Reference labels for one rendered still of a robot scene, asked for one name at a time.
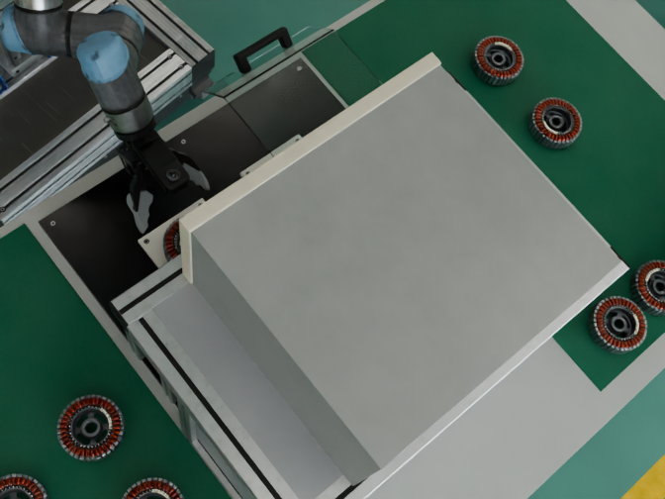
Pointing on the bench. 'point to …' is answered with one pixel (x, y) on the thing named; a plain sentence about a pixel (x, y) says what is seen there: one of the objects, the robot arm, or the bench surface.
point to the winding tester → (390, 263)
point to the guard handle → (261, 48)
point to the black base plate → (230, 164)
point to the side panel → (211, 456)
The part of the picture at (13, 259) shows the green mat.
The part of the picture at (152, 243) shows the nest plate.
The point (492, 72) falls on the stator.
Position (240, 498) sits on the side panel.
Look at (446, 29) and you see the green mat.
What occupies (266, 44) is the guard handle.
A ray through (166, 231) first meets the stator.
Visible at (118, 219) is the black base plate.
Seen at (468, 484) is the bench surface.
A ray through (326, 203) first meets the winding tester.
